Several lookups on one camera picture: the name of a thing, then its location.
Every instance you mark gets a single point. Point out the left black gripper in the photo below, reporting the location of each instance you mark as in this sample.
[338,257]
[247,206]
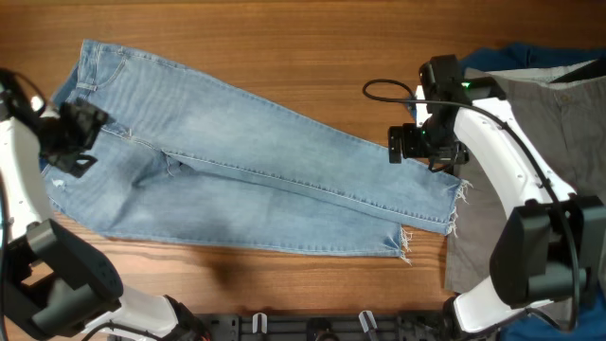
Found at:
[76,143]

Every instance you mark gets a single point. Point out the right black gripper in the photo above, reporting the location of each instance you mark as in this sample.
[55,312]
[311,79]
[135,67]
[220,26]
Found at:
[395,145]

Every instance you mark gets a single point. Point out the light blue denim jeans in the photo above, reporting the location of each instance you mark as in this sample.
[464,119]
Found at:
[187,158]

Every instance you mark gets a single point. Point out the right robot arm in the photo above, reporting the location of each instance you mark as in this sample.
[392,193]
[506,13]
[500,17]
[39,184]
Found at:
[551,246]

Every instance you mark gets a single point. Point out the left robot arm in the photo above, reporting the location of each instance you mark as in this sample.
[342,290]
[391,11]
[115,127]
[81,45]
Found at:
[53,283]

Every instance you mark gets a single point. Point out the grey trousers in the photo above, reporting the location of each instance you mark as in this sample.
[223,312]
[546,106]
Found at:
[566,124]

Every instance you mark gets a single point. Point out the dark blue t-shirt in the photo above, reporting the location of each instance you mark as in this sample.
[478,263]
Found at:
[530,54]

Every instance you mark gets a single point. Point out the right grey rail clip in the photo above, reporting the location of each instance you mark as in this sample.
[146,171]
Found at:
[369,325]

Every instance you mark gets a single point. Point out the grey rail clip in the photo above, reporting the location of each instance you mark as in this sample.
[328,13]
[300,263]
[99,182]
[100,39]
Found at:
[369,325]
[259,324]

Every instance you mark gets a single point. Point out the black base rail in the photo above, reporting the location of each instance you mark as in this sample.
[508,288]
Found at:
[407,326]

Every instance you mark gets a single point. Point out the left grey rail clip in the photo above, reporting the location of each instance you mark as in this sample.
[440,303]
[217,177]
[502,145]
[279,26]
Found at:
[259,324]

